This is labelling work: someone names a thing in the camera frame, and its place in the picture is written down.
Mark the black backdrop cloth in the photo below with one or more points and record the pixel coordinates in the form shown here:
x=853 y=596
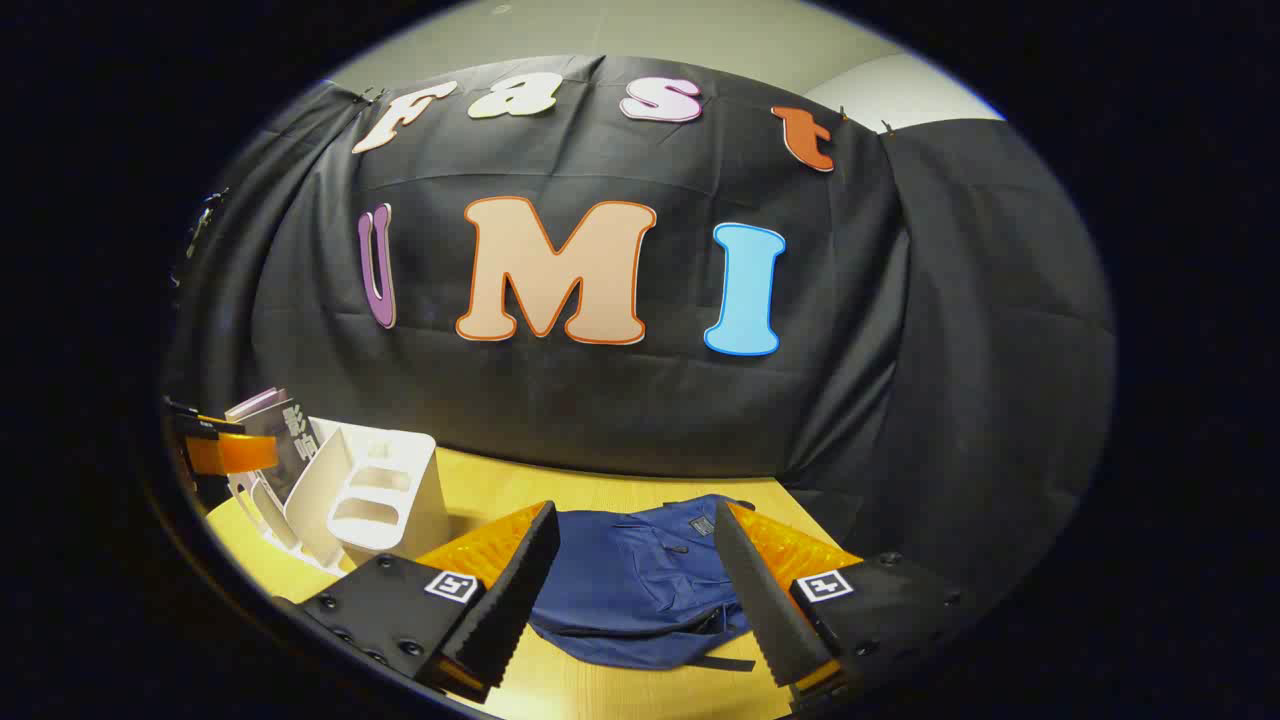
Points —
x=640 y=400

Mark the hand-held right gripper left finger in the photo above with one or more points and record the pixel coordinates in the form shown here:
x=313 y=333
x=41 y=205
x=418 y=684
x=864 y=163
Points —
x=505 y=610

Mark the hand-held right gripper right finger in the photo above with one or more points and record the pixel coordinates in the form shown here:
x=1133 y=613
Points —
x=765 y=610

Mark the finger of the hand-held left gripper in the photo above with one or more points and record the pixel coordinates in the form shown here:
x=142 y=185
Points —
x=232 y=452

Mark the dark grey book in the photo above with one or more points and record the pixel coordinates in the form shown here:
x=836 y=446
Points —
x=285 y=440

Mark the blue schoolbag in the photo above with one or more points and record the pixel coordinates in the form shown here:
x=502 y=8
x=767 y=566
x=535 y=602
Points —
x=630 y=590

